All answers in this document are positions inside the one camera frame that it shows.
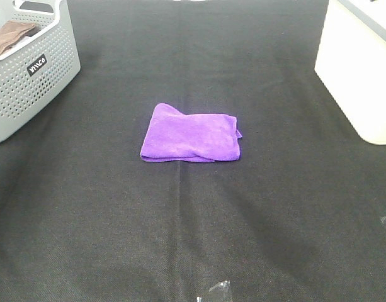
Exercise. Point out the purple microfiber towel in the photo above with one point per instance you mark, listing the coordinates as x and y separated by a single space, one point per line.
172 135

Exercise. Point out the black table cloth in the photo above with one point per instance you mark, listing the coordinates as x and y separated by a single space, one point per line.
296 218

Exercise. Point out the clear plastic scrap bottom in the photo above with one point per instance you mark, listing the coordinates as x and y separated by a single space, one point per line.
221 292

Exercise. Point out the grey perforated plastic basket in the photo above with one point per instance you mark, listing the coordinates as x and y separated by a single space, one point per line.
38 69

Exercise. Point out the white plastic container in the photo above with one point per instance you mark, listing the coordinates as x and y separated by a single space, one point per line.
351 63

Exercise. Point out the brown folded towel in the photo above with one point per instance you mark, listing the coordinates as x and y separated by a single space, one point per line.
12 32

